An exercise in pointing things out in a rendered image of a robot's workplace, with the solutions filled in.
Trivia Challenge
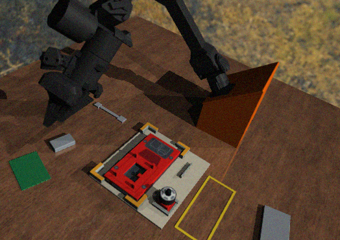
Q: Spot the green flat square mat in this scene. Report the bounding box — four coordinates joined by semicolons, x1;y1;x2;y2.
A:
9;152;51;191

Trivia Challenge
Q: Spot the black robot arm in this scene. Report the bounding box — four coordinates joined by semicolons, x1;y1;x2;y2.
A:
40;0;236;97

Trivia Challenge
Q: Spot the black wheel with grey hub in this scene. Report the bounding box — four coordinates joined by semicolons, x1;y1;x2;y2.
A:
159;187;176;206

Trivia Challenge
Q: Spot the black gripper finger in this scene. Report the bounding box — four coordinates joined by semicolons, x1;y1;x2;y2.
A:
58;95;94;122
43;89;78;127

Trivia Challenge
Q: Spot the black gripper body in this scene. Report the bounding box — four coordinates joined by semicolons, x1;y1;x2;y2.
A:
38;46;109;104

